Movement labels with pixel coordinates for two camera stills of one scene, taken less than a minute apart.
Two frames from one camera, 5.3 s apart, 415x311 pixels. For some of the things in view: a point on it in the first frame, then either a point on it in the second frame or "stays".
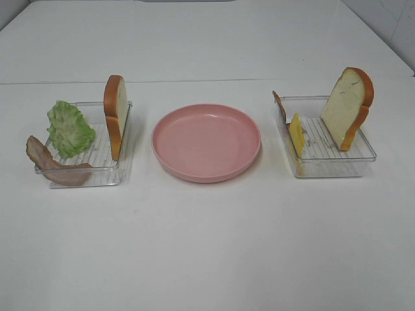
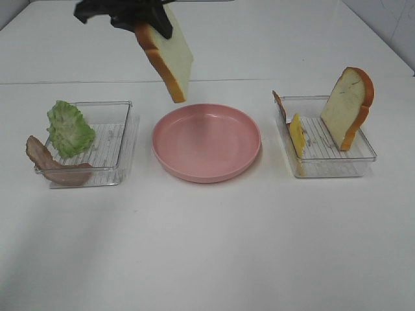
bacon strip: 280,105 stays
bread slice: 116,106 -> 173,57
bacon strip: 72,175 stays
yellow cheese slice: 297,135 stays
